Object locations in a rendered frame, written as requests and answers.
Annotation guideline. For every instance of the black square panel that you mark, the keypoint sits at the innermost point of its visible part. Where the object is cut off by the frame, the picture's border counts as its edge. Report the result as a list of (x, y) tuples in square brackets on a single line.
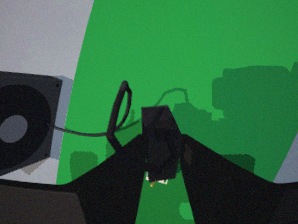
[(27, 104)]

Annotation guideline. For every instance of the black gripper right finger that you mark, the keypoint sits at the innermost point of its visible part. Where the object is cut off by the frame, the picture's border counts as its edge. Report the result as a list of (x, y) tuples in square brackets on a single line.
[(220, 192)]

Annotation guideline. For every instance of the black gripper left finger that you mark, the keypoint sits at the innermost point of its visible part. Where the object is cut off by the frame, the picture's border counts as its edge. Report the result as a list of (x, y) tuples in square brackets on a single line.
[(107, 194)]

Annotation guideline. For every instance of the green circuit board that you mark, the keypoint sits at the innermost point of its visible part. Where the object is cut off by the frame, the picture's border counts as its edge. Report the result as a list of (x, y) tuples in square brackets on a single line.
[(228, 69)]

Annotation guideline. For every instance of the black fan cable with plug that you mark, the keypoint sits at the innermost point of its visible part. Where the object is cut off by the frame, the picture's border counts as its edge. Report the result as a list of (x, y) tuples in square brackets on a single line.
[(163, 137)]

